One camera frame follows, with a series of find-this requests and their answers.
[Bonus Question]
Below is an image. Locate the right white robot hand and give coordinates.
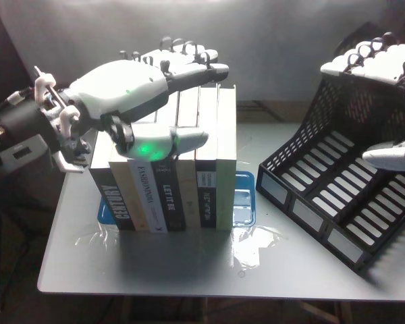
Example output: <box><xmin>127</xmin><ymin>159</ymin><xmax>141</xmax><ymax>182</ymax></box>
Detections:
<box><xmin>319</xmin><ymin>32</ymin><xmax>405</xmax><ymax>173</ymax></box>

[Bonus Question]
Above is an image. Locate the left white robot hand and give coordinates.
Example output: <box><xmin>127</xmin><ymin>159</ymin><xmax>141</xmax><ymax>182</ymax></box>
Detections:
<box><xmin>66</xmin><ymin>36</ymin><xmax>230</xmax><ymax>162</ymax></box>

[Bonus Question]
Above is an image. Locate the plain beige book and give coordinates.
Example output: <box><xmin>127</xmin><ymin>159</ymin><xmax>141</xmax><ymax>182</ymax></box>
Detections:
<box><xmin>174</xmin><ymin>86</ymin><xmax>203</xmax><ymax>230</ymax></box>

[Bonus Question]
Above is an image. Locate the black three-slot file rack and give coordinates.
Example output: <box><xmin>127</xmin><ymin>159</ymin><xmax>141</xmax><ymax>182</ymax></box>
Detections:
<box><xmin>256</xmin><ymin>22</ymin><xmax>405</xmax><ymax>276</ymax></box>

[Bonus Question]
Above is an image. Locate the white Fashionindia book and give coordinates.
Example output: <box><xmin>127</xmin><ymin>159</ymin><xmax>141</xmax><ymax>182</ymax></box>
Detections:
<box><xmin>128</xmin><ymin>116</ymin><xmax>172</xmax><ymax>234</ymax></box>

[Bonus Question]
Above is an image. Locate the cream spine book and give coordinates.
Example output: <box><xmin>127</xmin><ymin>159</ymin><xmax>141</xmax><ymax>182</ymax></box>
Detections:
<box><xmin>108</xmin><ymin>148</ymin><xmax>150</xmax><ymax>232</ymax></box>

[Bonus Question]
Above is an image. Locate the black Century book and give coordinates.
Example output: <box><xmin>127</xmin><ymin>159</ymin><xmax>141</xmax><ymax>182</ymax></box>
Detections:
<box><xmin>88</xmin><ymin>130</ymin><xmax>136</xmax><ymax>231</ymax></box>

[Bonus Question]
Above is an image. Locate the black Let It Be book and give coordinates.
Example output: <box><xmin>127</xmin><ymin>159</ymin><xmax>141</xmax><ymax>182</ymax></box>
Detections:
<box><xmin>151</xmin><ymin>90</ymin><xmax>188</xmax><ymax>232</ymax></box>

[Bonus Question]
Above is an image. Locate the blue metal bookend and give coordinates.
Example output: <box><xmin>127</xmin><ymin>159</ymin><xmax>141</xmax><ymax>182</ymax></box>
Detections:
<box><xmin>234</xmin><ymin>170</ymin><xmax>257</xmax><ymax>227</ymax></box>
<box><xmin>97</xmin><ymin>195</ymin><xmax>119</xmax><ymax>224</ymax></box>

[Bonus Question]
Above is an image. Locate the black backdrop cloth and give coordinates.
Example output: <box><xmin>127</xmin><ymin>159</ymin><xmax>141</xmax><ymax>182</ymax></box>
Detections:
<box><xmin>0</xmin><ymin>0</ymin><xmax>31</xmax><ymax>112</ymax></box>

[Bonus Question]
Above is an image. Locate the black book with white label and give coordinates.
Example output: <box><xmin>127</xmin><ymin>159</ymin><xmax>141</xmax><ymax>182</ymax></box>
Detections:
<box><xmin>194</xmin><ymin>83</ymin><xmax>219</xmax><ymax>230</ymax></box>

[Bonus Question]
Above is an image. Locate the pale green book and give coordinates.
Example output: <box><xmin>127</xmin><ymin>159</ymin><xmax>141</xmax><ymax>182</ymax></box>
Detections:
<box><xmin>215</xmin><ymin>84</ymin><xmax>238</xmax><ymax>232</ymax></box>

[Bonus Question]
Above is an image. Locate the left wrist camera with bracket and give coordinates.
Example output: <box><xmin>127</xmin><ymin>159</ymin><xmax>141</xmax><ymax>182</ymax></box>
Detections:
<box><xmin>55</xmin><ymin>140</ymin><xmax>90</xmax><ymax>175</ymax></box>

